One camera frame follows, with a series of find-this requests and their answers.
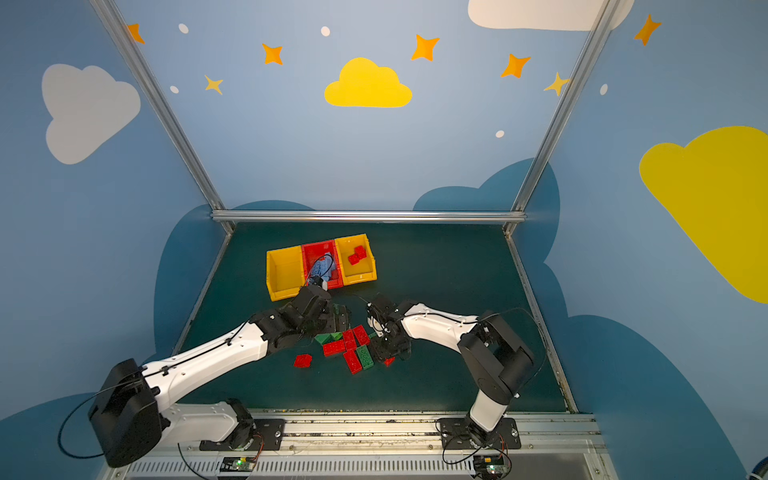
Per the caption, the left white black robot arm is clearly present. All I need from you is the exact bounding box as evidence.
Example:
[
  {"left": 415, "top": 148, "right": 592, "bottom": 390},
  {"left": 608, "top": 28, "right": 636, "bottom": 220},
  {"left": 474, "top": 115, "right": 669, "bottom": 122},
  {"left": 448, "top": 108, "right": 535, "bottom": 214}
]
[{"left": 88, "top": 286, "right": 350, "bottom": 468}]

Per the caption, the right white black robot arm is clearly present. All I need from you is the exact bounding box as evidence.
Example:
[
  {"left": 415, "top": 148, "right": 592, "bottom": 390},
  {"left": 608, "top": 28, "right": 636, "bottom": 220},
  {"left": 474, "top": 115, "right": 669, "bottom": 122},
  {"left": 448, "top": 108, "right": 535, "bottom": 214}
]
[{"left": 367, "top": 295, "right": 535, "bottom": 438}]

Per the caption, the green lego brick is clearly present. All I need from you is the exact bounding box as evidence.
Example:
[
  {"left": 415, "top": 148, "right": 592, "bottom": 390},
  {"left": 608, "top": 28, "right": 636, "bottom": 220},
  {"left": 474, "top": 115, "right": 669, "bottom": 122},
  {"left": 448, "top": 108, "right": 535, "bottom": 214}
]
[
  {"left": 314, "top": 332, "right": 343, "bottom": 345},
  {"left": 356, "top": 345, "right": 375, "bottom": 370}
]

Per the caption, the right yellow plastic bin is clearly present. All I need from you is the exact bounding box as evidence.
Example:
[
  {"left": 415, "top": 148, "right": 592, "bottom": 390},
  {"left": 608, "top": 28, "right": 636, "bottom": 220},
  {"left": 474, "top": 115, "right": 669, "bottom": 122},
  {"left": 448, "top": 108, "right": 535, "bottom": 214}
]
[{"left": 334, "top": 234, "right": 377, "bottom": 286}]

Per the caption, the yellow plastic bin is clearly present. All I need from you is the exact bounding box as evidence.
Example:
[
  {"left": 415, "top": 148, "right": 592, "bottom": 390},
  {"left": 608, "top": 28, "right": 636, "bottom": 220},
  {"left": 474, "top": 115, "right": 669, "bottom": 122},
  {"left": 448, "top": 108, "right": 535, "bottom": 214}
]
[
  {"left": 334, "top": 234, "right": 377, "bottom": 286},
  {"left": 266, "top": 246, "right": 306, "bottom": 302}
]

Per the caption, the left yellow plastic bin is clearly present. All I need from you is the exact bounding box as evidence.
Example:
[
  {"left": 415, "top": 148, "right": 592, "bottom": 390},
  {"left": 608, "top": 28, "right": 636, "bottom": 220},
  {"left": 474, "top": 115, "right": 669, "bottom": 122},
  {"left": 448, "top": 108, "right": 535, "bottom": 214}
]
[{"left": 266, "top": 246, "right": 306, "bottom": 302}]

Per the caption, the red plastic bin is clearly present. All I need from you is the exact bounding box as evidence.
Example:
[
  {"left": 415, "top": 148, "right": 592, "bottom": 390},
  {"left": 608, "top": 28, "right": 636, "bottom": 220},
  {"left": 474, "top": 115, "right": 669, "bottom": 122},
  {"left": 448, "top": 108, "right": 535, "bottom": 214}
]
[{"left": 301, "top": 240, "right": 343, "bottom": 290}]

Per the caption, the right green circuit board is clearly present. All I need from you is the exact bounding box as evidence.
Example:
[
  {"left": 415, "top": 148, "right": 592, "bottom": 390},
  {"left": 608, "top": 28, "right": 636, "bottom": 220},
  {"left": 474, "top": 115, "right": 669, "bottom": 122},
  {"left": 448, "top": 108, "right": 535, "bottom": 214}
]
[{"left": 472, "top": 455, "right": 510, "bottom": 480}]

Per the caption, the green circuit board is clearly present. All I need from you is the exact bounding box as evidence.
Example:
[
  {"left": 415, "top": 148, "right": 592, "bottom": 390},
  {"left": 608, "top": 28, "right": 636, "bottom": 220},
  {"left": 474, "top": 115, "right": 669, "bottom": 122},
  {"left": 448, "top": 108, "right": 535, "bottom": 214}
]
[
  {"left": 219, "top": 456, "right": 257, "bottom": 474},
  {"left": 472, "top": 455, "right": 510, "bottom": 480}
]

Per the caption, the left green circuit board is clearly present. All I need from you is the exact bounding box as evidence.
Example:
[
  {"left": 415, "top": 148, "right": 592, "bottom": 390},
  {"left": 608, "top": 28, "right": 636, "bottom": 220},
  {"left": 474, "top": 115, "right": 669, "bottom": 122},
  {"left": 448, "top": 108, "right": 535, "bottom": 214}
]
[{"left": 219, "top": 456, "right": 257, "bottom": 474}]

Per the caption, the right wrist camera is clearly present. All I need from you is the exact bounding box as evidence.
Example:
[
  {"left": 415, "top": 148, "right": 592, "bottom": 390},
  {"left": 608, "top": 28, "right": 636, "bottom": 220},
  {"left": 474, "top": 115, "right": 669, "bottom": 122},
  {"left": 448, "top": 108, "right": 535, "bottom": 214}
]
[{"left": 367, "top": 315, "right": 385, "bottom": 337}]

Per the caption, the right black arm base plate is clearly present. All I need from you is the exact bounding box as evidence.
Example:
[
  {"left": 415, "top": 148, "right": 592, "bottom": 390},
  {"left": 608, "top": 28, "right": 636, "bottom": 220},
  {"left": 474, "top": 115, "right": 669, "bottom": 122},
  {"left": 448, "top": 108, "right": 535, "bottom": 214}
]
[{"left": 435, "top": 417, "right": 521, "bottom": 451}]

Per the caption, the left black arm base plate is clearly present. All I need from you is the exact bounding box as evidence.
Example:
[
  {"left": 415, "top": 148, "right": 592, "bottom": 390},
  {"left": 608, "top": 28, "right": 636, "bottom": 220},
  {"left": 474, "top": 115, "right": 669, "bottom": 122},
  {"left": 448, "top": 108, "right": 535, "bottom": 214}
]
[{"left": 199, "top": 419, "right": 285, "bottom": 452}]

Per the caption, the aluminium frame back bar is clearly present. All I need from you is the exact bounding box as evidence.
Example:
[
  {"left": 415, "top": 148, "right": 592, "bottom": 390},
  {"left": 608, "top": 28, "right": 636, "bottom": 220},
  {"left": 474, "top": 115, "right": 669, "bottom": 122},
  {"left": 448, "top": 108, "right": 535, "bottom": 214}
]
[{"left": 211, "top": 210, "right": 526, "bottom": 224}]

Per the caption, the aluminium frame left post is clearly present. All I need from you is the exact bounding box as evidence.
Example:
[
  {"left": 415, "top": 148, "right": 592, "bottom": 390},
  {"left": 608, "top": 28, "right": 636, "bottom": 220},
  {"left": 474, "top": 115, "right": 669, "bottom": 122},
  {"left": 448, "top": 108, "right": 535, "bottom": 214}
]
[{"left": 90, "top": 0, "right": 226, "bottom": 213}]

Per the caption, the aluminium frame post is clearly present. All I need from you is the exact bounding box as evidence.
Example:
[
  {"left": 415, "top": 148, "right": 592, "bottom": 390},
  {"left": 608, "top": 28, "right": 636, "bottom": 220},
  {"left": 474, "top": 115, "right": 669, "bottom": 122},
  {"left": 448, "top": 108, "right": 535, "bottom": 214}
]
[
  {"left": 503, "top": 0, "right": 622, "bottom": 241},
  {"left": 90, "top": 0, "right": 226, "bottom": 213}
]

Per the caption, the aluminium frame right post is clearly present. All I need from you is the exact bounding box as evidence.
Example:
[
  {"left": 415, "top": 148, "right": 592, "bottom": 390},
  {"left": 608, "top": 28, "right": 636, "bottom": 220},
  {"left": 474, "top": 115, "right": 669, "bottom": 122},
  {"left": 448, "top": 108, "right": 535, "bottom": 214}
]
[{"left": 503, "top": 0, "right": 622, "bottom": 241}]

